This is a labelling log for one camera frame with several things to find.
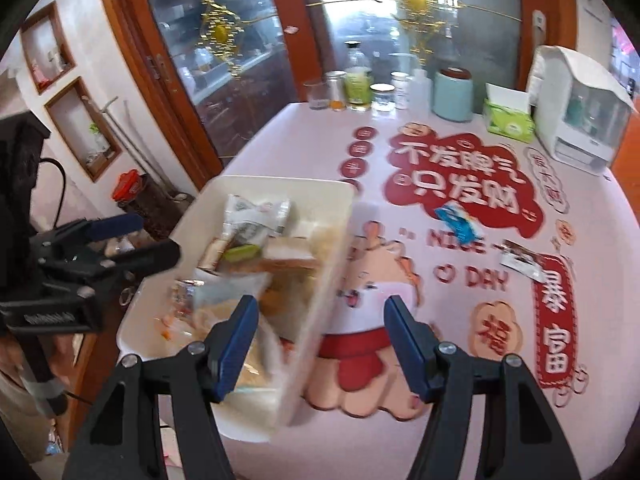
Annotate clear drinking glass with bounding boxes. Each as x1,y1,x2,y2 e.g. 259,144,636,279
303,80,331,111

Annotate black white snack packet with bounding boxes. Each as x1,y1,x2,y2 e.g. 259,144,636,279
499,239,549,282

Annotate wooden wall niche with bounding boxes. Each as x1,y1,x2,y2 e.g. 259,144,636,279
44,76,124,183
19,1,77,95

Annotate metal lid glass jar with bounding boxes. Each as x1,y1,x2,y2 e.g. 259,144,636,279
325,71,349,111

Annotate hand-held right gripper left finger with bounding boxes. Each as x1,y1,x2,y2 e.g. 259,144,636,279
62,295,261,480

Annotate white green crinkled packet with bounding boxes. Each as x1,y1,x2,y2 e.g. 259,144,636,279
219,193,292,249

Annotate red stripe rice cracker packet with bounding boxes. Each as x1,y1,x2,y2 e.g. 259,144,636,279
172,272,287,392

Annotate red lid jar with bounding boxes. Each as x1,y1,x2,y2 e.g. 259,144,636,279
111,169,144,207

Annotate white countertop appliance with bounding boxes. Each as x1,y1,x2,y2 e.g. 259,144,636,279
526,45,634,177

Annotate teal canister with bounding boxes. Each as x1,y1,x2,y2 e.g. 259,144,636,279
432,67,475,123

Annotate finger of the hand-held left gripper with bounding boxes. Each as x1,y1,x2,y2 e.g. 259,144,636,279
31,212,144,261
40,240,181,288

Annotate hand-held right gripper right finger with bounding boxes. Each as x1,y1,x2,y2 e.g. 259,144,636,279
382,296,568,480

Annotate small glass jar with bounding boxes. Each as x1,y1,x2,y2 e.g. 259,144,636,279
370,83,397,112

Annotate pink printed tablecloth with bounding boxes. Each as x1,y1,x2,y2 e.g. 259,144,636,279
220,101,640,480

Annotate green yellow snack packet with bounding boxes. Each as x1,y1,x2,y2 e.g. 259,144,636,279
222,243,265,264

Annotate wooden glass door cabinet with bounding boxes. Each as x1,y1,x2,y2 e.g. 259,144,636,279
94,0,573,177

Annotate black cable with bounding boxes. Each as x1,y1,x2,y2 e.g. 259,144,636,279
39,157,69,223

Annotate white plastic bottle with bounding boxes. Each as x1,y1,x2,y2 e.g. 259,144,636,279
410,68,432,115

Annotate green tissue pack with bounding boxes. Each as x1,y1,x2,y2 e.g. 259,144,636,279
481,84,536,142

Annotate white lidded jar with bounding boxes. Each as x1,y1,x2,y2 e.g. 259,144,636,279
391,71,414,110

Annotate green label glass bottle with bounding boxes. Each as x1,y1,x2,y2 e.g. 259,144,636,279
344,40,374,112

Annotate blue snack packet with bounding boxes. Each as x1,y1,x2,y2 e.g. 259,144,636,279
434,202,484,244

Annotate white plastic bin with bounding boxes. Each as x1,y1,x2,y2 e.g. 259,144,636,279
116,174,359,443

